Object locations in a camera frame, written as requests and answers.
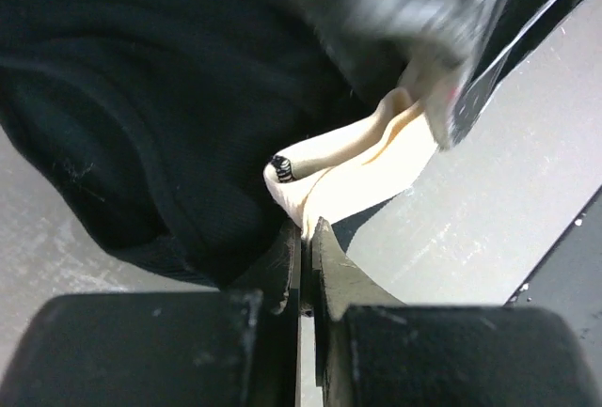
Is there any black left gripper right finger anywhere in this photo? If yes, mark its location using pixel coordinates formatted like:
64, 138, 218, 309
309, 218, 404, 406

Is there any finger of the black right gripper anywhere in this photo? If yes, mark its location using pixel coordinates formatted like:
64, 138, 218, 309
279, 0, 583, 149

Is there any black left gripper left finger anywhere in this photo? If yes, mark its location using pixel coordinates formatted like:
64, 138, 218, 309
268, 220, 302, 406

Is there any black underwear cream waistband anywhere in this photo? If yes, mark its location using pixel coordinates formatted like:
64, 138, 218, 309
1, 0, 436, 287

